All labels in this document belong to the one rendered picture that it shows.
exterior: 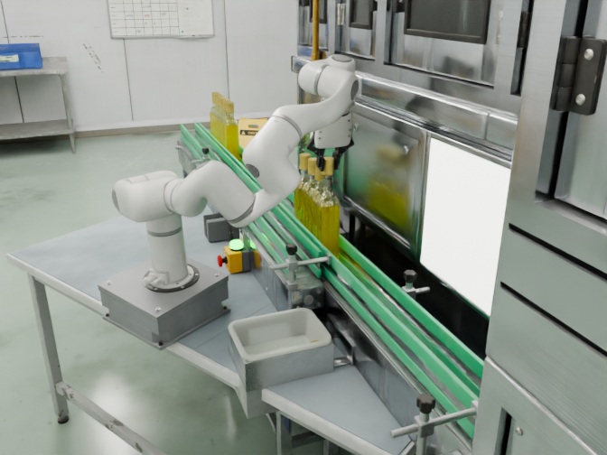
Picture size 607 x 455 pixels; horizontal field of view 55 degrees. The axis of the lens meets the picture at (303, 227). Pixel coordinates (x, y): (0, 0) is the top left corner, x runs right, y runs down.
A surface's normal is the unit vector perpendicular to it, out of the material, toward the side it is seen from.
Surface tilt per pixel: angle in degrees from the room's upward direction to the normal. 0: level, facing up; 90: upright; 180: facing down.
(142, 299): 5
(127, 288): 5
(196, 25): 90
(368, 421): 0
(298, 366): 90
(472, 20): 90
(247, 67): 90
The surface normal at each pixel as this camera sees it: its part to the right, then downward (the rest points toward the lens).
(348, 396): 0.00, -0.93
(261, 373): 0.36, 0.36
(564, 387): -0.94, 0.14
